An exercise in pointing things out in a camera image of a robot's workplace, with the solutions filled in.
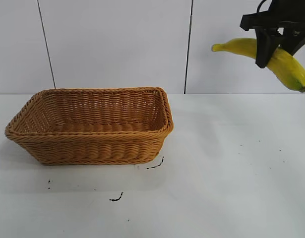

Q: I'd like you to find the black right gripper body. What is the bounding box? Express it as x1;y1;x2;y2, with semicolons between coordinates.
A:
239;0;305;32

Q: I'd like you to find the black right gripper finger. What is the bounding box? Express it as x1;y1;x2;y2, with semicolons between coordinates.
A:
280;27;305;57
255;28;284;69

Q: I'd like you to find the yellow banana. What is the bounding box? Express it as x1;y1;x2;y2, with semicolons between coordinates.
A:
211;37;305;93

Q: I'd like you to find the brown woven wicker basket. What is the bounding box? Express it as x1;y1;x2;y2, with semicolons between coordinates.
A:
4;86;175;166

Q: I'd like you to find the thin black cable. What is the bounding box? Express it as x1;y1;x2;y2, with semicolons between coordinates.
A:
256;0;270;12

